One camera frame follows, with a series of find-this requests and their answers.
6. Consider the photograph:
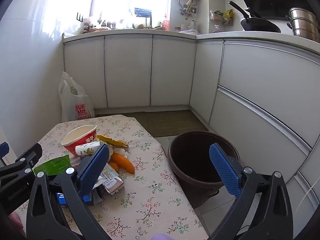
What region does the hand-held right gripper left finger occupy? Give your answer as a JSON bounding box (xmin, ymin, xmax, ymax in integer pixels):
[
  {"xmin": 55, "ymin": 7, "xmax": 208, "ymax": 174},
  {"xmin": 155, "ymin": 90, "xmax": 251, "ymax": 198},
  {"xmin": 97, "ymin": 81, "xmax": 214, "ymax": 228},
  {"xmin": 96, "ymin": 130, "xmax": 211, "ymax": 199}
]
[{"xmin": 26, "ymin": 144, "xmax": 112, "ymax": 240}]

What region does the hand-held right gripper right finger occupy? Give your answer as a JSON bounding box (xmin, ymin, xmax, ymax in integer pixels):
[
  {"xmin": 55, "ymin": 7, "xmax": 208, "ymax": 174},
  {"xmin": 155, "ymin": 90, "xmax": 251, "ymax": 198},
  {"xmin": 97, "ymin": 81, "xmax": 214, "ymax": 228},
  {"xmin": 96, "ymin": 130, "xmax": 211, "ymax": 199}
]
[{"xmin": 209, "ymin": 143, "xmax": 294, "ymax": 240}]

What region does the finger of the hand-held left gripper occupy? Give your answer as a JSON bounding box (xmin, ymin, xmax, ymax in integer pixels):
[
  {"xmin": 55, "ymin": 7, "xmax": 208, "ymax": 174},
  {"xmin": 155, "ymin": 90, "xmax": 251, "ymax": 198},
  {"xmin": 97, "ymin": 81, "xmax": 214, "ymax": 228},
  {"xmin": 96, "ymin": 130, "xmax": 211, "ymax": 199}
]
[
  {"xmin": 0, "ymin": 143, "xmax": 43, "ymax": 181},
  {"xmin": 0, "ymin": 142, "xmax": 10, "ymax": 165}
]

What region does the white green-printed packet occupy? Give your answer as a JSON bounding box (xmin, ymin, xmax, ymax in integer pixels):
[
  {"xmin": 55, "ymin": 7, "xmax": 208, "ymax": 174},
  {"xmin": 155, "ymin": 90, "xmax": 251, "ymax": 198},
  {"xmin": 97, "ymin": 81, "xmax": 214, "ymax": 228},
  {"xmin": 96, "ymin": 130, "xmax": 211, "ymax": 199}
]
[{"xmin": 75, "ymin": 141, "xmax": 100, "ymax": 157}]

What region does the crushed brown drink carton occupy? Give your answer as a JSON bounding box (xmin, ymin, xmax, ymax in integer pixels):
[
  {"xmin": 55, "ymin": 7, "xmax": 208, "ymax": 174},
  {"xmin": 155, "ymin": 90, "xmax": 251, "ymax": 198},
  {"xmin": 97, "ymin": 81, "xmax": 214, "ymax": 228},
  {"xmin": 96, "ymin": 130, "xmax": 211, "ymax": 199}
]
[{"xmin": 94, "ymin": 164, "xmax": 125, "ymax": 196}]

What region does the green snack wrapper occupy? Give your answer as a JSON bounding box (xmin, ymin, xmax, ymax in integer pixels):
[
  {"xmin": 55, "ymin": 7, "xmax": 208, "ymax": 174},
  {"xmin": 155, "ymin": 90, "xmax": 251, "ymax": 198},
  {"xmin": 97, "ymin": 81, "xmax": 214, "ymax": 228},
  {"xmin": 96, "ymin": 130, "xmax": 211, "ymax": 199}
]
[{"xmin": 33, "ymin": 154, "xmax": 72, "ymax": 177}]

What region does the white tissue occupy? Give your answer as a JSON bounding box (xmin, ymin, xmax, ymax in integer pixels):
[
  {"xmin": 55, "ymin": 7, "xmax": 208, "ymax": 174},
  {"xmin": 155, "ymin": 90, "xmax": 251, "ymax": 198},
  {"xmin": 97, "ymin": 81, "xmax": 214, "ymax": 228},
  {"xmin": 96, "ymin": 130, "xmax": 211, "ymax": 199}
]
[{"xmin": 112, "ymin": 146, "xmax": 129, "ymax": 157}]

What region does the yellow snack wrapper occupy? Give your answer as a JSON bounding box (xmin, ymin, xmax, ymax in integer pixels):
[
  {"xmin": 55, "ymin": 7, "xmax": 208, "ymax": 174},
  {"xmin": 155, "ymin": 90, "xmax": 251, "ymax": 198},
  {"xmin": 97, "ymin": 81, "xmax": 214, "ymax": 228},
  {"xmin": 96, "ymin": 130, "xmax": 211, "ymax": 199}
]
[{"xmin": 96, "ymin": 134, "xmax": 129, "ymax": 147}]

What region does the grey foil wrapper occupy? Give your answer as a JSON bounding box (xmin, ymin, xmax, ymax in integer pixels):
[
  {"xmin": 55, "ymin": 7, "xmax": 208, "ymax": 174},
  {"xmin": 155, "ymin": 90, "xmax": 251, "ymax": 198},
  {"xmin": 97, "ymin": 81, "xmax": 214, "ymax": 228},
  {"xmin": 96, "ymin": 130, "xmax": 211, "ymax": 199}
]
[{"xmin": 89, "ymin": 187, "xmax": 104, "ymax": 206}]

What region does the red instant noodle cup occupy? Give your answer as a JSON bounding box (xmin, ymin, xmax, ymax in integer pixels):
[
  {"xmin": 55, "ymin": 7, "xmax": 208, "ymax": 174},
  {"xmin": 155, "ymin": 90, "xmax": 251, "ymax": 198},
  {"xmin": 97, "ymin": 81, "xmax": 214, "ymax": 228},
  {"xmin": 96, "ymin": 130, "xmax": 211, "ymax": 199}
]
[{"xmin": 62, "ymin": 124, "xmax": 97, "ymax": 157}]

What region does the brown plastic bucket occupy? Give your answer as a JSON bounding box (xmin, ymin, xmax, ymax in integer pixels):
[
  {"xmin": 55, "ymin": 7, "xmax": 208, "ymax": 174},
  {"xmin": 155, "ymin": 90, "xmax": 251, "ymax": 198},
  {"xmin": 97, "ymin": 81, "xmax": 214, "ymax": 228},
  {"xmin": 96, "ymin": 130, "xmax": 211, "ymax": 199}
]
[{"xmin": 167, "ymin": 130, "xmax": 241, "ymax": 208}]

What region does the blue cardboard box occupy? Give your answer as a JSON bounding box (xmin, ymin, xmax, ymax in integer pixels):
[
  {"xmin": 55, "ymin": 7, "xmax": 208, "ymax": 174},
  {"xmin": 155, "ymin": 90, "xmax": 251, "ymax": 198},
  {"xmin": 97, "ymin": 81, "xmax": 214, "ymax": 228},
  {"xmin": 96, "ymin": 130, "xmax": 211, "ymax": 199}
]
[{"xmin": 55, "ymin": 192, "xmax": 69, "ymax": 208}]

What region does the person's left forearm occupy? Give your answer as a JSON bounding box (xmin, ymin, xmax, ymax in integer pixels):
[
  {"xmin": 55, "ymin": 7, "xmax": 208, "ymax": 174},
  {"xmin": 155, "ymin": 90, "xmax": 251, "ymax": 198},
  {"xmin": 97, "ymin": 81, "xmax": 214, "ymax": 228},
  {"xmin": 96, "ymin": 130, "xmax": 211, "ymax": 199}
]
[{"xmin": 9, "ymin": 212, "xmax": 27, "ymax": 238}]

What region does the white cabinet drawer front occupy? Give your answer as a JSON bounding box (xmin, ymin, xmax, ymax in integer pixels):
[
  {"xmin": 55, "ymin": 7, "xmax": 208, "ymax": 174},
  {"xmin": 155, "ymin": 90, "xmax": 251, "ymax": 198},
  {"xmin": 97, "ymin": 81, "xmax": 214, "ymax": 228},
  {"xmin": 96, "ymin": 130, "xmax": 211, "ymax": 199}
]
[
  {"xmin": 209, "ymin": 85, "xmax": 313, "ymax": 184},
  {"xmin": 217, "ymin": 40, "xmax": 320, "ymax": 148}
]

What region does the white plastic shopping bag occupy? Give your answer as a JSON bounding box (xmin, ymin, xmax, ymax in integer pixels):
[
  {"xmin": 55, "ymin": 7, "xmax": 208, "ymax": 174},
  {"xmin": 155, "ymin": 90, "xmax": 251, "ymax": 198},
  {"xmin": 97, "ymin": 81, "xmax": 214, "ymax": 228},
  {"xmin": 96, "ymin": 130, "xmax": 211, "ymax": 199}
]
[{"xmin": 59, "ymin": 71, "xmax": 95, "ymax": 123}]

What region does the white cabinet door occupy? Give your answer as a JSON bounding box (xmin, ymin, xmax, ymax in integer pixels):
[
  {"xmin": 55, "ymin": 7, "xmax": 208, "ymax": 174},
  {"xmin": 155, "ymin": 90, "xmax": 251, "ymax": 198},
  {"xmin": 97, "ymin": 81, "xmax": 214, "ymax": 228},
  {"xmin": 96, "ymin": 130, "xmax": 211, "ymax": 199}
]
[
  {"xmin": 189, "ymin": 40, "xmax": 224, "ymax": 125},
  {"xmin": 150, "ymin": 35, "xmax": 197, "ymax": 106},
  {"xmin": 104, "ymin": 35, "xmax": 153, "ymax": 107},
  {"xmin": 64, "ymin": 36, "xmax": 108, "ymax": 108}
]

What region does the lavender garment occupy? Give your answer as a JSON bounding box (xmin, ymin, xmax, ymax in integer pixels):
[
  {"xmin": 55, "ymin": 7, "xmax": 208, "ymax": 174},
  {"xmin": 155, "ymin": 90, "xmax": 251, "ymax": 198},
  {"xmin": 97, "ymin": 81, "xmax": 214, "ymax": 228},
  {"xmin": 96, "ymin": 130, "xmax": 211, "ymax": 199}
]
[{"xmin": 147, "ymin": 233, "xmax": 173, "ymax": 240}]

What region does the white kitchen countertop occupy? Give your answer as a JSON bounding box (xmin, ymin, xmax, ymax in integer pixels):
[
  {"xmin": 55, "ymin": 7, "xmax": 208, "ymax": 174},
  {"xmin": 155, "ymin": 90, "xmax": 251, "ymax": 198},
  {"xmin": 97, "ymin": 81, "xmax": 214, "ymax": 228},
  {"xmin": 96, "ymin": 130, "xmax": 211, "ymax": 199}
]
[{"xmin": 62, "ymin": 29, "xmax": 320, "ymax": 46}]

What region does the windowsill clutter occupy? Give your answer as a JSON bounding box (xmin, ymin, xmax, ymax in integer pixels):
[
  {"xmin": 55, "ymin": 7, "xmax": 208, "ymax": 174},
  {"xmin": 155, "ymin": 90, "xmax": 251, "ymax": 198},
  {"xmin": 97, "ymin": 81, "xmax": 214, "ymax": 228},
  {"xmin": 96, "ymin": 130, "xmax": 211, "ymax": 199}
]
[{"xmin": 82, "ymin": 17, "xmax": 118, "ymax": 33}]

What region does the black wok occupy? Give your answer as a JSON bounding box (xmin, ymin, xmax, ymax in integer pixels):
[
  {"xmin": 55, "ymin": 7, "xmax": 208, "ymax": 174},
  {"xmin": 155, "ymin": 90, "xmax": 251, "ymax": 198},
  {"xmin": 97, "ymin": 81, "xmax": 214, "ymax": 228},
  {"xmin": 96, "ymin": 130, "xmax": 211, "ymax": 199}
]
[{"xmin": 229, "ymin": 1, "xmax": 282, "ymax": 33}]

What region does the steel steamer pot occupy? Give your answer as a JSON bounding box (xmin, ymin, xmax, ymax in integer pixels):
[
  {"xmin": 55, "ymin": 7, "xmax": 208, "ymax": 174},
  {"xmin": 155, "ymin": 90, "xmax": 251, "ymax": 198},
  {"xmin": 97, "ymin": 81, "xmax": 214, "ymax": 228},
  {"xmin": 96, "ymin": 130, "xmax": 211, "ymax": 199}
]
[{"xmin": 286, "ymin": 7, "xmax": 320, "ymax": 43}]

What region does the white power cable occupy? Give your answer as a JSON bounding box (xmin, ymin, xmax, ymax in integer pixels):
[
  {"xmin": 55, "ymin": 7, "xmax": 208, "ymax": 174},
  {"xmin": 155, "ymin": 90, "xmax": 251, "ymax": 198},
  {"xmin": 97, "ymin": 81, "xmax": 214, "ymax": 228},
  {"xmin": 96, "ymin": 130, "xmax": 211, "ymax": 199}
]
[{"xmin": 296, "ymin": 186, "xmax": 315, "ymax": 215}]

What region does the wall spice rack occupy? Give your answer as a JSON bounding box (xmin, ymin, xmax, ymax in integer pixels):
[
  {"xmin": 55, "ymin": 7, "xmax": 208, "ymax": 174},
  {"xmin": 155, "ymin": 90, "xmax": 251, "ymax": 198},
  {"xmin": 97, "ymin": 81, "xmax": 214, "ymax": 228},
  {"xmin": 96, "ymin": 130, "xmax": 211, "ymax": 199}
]
[{"xmin": 210, "ymin": 9, "xmax": 234, "ymax": 27}]

